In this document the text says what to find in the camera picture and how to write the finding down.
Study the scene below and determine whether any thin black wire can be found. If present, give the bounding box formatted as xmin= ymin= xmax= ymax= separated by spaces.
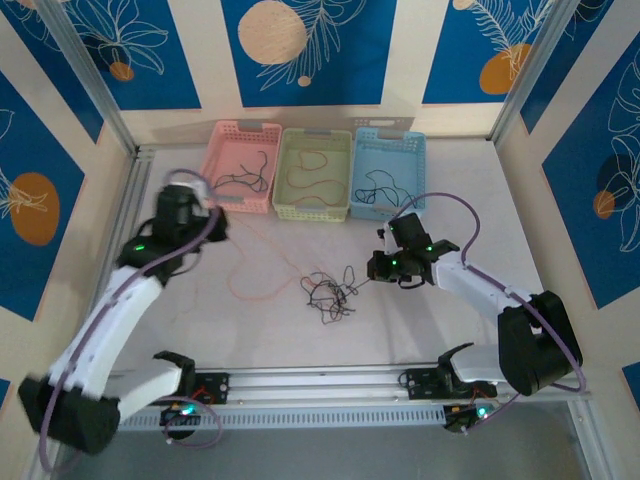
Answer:
xmin=299 ymin=264 xmax=375 ymax=311
xmin=304 ymin=279 xmax=357 ymax=327
xmin=353 ymin=187 xmax=396 ymax=207
xmin=364 ymin=169 xmax=420 ymax=201
xmin=299 ymin=264 xmax=361 ymax=321

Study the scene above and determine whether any thin dark green wire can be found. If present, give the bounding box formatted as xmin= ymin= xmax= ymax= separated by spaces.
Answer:
xmin=213 ymin=151 xmax=271 ymax=191
xmin=238 ymin=162 xmax=269 ymax=193

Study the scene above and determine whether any pink plastic basket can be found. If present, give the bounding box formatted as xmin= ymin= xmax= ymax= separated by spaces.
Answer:
xmin=199 ymin=119 xmax=284 ymax=215

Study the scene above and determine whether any blue plastic basket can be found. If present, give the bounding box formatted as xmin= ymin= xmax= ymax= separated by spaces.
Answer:
xmin=348 ymin=126 xmax=429 ymax=221

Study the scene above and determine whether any green plastic basket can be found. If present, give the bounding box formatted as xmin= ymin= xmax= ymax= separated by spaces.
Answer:
xmin=271 ymin=127 xmax=354 ymax=224

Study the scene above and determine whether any right controller board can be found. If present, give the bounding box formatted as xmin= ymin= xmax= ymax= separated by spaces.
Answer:
xmin=442 ymin=402 xmax=496 ymax=435

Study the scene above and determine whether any controller board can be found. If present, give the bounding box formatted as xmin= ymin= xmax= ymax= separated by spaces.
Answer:
xmin=158 ymin=399 xmax=210 ymax=427
xmin=442 ymin=402 xmax=496 ymax=435

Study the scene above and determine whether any left controller board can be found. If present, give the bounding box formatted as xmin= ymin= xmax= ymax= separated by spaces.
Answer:
xmin=158 ymin=399 xmax=210 ymax=427

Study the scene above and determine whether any aluminium side table rail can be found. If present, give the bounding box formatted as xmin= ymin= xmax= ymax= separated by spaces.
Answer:
xmin=72 ymin=144 xmax=157 ymax=374

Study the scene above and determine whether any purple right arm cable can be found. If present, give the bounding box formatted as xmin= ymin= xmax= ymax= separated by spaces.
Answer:
xmin=392 ymin=193 xmax=587 ymax=434

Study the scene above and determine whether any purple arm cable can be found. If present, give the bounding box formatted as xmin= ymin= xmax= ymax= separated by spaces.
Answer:
xmin=38 ymin=168 xmax=225 ymax=474
xmin=392 ymin=193 xmax=587 ymax=434

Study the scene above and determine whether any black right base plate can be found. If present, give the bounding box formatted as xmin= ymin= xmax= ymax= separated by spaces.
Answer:
xmin=398 ymin=367 xmax=499 ymax=402

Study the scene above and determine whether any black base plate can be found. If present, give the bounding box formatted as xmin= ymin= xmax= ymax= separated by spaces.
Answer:
xmin=398 ymin=367 xmax=499 ymax=402
xmin=192 ymin=372 xmax=232 ymax=405

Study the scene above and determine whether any aluminium cross frame rail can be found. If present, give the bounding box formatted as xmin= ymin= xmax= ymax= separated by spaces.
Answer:
xmin=42 ymin=359 xmax=592 ymax=416

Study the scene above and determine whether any grey slotted cable duct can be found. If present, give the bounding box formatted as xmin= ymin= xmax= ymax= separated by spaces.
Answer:
xmin=117 ymin=405 xmax=451 ymax=432

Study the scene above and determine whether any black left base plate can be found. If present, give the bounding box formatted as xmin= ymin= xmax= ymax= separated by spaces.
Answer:
xmin=192 ymin=372 xmax=232 ymax=405

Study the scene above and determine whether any aluminium corner post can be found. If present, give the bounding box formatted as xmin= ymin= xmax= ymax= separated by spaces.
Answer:
xmin=488 ymin=0 xmax=574 ymax=145
xmin=37 ymin=0 xmax=140 ymax=157

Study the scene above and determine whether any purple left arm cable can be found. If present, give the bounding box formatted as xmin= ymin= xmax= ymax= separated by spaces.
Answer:
xmin=38 ymin=168 xmax=225 ymax=474

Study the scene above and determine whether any aluminium lower frame rail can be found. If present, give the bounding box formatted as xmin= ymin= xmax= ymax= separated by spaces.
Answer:
xmin=567 ymin=399 xmax=604 ymax=480

